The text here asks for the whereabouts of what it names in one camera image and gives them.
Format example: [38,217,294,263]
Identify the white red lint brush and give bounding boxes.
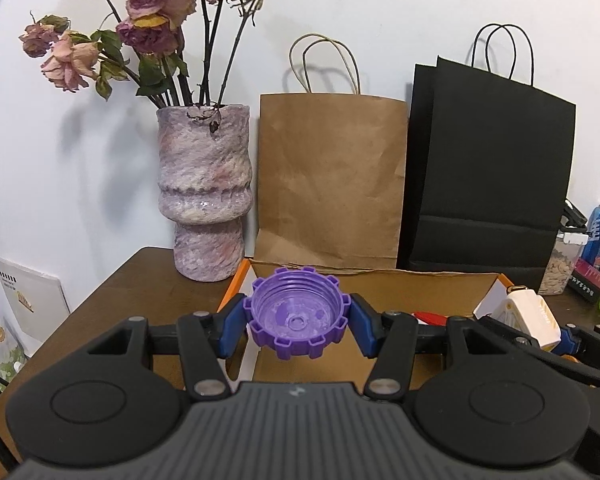
[412,311,448,327]

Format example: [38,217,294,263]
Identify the white booklet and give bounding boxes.
[0,257,70,358]

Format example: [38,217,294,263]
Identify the purple ridged bottle cap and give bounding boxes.
[242,266,352,360]

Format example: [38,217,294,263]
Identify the dried rose bouquet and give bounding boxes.
[19,0,264,108]

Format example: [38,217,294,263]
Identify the clear seed container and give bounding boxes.
[539,198,588,296]

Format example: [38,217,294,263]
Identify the brown paper bag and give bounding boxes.
[254,32,410,270]

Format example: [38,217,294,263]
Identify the dark red small box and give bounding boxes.
[567,258,600,304]

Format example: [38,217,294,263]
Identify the red cardboard box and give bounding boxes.
[215,257,581,394]

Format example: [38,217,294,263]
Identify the black paper bag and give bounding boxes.
[396,23,578,292]

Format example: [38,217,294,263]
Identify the cream travel adapter plug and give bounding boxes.
[474,282,562,351]

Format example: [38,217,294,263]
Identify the purple ceramic vase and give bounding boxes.
[157,104,253,283]

